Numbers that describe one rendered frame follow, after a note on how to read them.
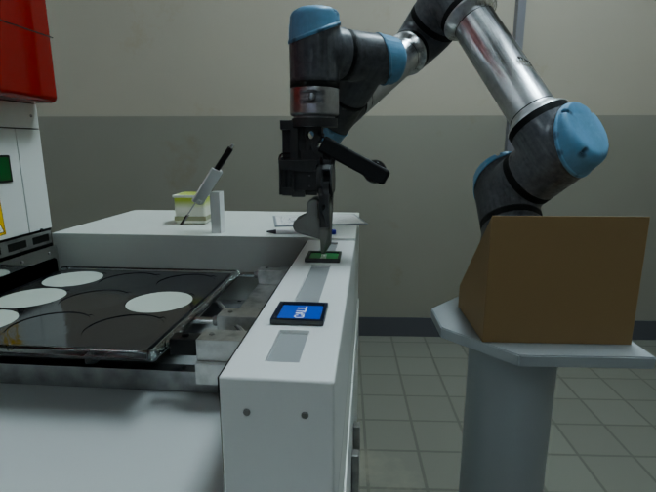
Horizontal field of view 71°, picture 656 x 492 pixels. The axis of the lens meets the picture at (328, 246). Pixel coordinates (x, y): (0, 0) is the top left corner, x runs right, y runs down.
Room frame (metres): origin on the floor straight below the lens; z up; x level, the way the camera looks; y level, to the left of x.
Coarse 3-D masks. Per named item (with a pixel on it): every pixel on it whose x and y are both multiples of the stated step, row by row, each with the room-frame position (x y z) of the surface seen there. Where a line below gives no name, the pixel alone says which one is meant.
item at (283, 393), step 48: (336, 240) 0.88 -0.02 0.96; (288, 288) 0.57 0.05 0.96; (336, 288) 0.57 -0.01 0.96; (288, 336) 0.43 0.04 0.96; (336, 336) 0.42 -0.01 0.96; (240, 384) 0.34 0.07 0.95; (288, 384) 0.33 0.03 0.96; (336, 384) 0.35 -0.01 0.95; (240, 432) 0.34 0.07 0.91; (288, 432) 0.33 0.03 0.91; (336, 432) 0.35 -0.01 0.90; (240, 480) 0.34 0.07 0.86; (288, 480) 0.33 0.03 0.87; (336, 480) 0.36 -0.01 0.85
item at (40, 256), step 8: (40, 248) 0.89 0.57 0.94; (48, 248) 0.90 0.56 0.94; (56, 248) 0.92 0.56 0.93; (16, 256) 0.82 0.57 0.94; (24, 256) 0.84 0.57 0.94; (32, 256) 0.86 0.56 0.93; (40, 256) 0.88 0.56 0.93; (48, 256) 0.90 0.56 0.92; (56, 256) 0.92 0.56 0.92; (0, 264) 0.78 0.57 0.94; (8, 264) 0.80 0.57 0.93; (16, 264) 0.81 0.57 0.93; (24, 264) 0.83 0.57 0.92; (32, 264) 0.85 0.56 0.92; (56, 264) 0.92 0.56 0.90; (0, 272) 0.78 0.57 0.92; (8, 272) 0.79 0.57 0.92
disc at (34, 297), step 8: (48, 288) 0.76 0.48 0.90; (56, 288) 0.76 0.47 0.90; (8, 296) 0.72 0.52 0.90; (16, 296) 0.72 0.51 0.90; (24, 296) 0.72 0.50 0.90; (32, 296) 0.72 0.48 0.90; (40, 296) 0.72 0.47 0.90; (48, 296) 0.72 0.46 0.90; (56, 296) 0.72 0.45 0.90; (0, 304) 0.68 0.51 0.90; (8, 304) 0.68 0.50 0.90; (16, 304) 0.68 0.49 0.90; (24, 304) 0.68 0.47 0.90; (32, 304) 0.68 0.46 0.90; (40, 304) 0.68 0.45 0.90
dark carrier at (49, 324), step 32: (32, 288) 0.76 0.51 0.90; (64, 288) 0.76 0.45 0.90; (96, 288) 0.76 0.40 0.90; (128, 288) 0.76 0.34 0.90; (160, 288) 0.76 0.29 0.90; (192, 288) 0.76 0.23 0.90; (32, 320) 0.61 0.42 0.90; (64, 320) 0.61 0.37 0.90; (96, 320) 0.61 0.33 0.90; (128, 320) 0.61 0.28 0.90; (160, 320) 0.61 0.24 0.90
